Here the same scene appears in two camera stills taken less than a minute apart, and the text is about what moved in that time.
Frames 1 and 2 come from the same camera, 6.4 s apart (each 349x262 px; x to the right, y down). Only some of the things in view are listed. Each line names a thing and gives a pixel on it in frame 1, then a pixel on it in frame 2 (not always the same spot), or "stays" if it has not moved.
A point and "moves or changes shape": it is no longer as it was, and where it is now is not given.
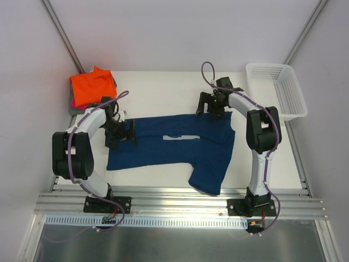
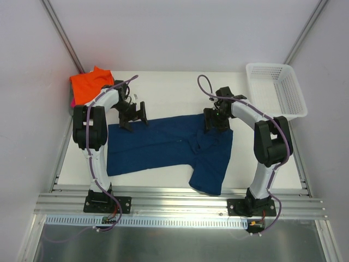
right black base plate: x=242 y=207 stays
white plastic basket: x=276 y=85 stays
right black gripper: x=208 y=101 -> x=215 y=120
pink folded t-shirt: x=73 y=105 stays
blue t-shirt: x=206 y=142 moves or changes shape
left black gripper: x=120 y=135 -> x=133 y=115
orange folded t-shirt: x=90 y=87 stays
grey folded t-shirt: x=74 y=112 stays
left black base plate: x=95 y=204 stays
